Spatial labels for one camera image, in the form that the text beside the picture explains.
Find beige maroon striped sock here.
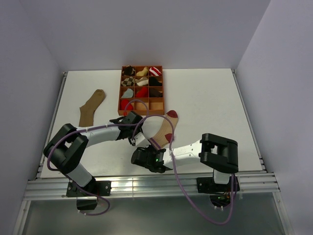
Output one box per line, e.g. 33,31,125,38
149,110,179,150

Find red sock with white pattern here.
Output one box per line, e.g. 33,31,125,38
120,99,134,111

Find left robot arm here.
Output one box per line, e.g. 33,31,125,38
43,111,143,195

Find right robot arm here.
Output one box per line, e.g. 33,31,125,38
131,133,239,191

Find light blue rolled sock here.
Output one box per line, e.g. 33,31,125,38
121,88,134,98

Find orange wooden compartment tray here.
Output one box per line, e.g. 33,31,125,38
118,65,165,116

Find dark brown black rolled sock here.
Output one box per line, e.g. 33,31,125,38
149,88,163,98

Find checkered rolled sock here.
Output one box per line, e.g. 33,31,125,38
121,76,135,87

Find beige brown striped rolled sock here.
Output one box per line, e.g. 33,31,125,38
135,77,149,86

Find yellow rolled sock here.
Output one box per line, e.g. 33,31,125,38
136,67,149,76

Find red white striped rolled sock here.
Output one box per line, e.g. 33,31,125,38
149,67,162,76

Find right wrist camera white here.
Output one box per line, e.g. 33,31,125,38
131,133,147,147

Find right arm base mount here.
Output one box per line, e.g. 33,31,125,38
196,176,240,194

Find black box under rail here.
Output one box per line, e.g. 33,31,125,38
76,199,98,211

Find aluminium front rail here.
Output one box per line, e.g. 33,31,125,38
22,172,280,201

